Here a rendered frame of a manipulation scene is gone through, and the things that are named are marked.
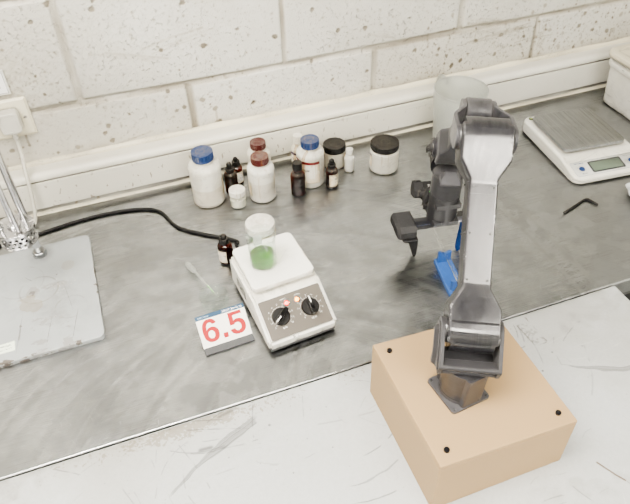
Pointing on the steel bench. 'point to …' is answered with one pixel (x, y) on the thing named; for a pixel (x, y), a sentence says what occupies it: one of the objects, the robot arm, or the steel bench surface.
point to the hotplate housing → (274, 297)
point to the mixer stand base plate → (43, 302)
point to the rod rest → (446, 271)
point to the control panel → (299, 321)
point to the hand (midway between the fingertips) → (437, 239)
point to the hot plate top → (290, 268)
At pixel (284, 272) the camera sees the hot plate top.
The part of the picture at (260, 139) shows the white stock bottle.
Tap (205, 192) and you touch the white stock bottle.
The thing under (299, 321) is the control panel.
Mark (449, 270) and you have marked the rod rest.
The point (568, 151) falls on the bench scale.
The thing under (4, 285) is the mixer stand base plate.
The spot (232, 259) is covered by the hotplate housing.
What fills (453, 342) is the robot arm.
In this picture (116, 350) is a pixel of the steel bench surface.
